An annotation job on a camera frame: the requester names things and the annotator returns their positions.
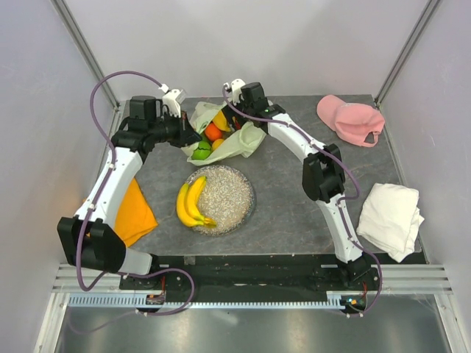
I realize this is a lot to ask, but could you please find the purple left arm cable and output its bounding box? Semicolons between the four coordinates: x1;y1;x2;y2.
76;71;196;334

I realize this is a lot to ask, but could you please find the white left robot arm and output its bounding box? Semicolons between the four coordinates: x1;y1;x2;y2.
57;89;201;289

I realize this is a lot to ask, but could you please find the translucent green plastic bag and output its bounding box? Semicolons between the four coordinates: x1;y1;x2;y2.
182;101;266;166

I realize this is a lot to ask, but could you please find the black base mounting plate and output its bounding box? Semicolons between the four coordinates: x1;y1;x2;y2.
118;253;383;295

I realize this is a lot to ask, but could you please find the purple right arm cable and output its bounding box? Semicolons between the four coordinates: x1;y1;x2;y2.
222;86;386;317

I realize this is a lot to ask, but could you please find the speckled glass plate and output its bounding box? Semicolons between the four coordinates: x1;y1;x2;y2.
183;165;256;237

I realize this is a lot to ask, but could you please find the yellow fake bell pepper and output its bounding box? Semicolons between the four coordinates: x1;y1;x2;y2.
212;110;231;132

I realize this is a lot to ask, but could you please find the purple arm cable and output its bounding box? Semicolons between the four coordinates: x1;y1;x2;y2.
222;86;386;317
76;71;196;334

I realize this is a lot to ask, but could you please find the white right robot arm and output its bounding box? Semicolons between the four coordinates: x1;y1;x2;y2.
222;79;370;290

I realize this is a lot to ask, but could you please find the green fake apple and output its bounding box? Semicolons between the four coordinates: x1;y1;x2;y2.
191;140;212;160

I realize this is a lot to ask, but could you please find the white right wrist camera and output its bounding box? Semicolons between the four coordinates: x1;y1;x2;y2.
223;79;246;104

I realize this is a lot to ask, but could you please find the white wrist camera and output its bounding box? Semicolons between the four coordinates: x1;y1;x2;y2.
160;84;186;118
223;79;246;104

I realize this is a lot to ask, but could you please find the orange cloth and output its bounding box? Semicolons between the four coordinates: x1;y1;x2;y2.
113;178;158;248

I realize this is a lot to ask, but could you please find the orange fake orange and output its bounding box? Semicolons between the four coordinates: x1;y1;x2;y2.
204;123;223;142

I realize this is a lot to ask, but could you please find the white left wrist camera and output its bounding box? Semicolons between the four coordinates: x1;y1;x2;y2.
160;84;186;118

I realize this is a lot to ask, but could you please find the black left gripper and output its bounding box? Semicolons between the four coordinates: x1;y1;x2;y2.
149;110;202;149

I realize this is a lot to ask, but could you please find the yellow fake lemon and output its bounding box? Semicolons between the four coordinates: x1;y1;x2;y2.
211;138;224;150

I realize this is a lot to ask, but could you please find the grey slotted cable duct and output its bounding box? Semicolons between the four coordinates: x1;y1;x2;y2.
68;293;345;310

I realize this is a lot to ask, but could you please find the pink baseball cap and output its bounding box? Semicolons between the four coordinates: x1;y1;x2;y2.
316;95;385;148

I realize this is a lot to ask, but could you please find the white folded towel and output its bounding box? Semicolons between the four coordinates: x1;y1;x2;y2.
356;183;424;263

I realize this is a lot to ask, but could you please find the yellow fake banana bunch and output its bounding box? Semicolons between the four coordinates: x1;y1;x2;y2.
176;176;216;228

